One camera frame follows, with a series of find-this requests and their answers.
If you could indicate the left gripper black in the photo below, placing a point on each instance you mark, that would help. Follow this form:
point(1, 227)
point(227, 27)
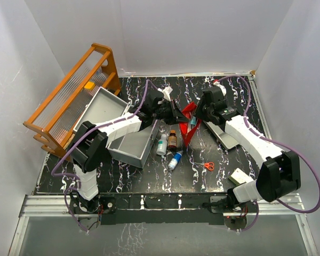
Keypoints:
point(176, 115)

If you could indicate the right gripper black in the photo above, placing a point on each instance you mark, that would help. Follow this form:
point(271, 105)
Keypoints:
point(198, 112)

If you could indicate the light blue plastic tweezers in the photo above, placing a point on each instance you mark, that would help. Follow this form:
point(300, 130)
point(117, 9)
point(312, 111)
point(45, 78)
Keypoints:
point(193, 122)

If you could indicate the red first aid pouch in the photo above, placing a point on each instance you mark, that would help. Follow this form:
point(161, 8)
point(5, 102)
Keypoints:
point(187, 130)

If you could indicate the orange small scissors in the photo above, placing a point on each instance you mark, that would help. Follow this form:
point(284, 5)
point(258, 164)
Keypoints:
point(208, 165)

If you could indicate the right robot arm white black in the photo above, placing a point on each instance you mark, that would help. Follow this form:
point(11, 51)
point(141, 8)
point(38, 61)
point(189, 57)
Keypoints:
point(279, 172)

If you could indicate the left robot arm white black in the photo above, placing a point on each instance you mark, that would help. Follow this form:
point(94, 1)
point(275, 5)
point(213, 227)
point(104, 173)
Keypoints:
point(89, 146)

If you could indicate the white green medicine bottle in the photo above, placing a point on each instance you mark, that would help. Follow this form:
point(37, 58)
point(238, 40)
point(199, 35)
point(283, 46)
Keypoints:
point(162, 145)

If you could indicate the grey metal medicine case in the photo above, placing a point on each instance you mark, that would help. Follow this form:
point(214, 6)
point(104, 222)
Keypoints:
point(125, 143)

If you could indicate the brown bottle orange cap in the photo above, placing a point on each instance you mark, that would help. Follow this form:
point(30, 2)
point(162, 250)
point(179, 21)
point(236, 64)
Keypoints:
point(172, 141)

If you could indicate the grey divided plastic tray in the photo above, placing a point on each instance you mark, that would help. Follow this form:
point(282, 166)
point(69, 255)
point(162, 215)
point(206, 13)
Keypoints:
point(227, 141)

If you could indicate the white blue spray bottle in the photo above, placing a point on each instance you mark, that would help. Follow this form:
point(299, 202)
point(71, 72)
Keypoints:
point(175, 160)

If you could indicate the white green small box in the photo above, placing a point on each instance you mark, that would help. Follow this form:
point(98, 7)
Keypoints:
point(239, 177)

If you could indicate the yellow block on rack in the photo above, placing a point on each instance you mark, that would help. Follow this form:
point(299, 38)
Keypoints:
point(89, 86)

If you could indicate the orange wooden rack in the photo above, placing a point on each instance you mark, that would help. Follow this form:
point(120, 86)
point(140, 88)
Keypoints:
point(54, 120)

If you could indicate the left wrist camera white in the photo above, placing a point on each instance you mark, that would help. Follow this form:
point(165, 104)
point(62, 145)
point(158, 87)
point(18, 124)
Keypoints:
point(167, 91)

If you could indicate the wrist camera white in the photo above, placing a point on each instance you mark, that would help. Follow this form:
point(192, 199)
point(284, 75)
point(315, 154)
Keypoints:
point(167, 91)
point(218, 84)

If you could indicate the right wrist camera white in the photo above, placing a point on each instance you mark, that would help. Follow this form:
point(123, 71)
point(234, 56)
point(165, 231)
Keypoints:
point(218, 84)

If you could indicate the aluminium front rail frame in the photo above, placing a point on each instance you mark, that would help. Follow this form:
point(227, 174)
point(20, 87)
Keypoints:
point(44, 228)

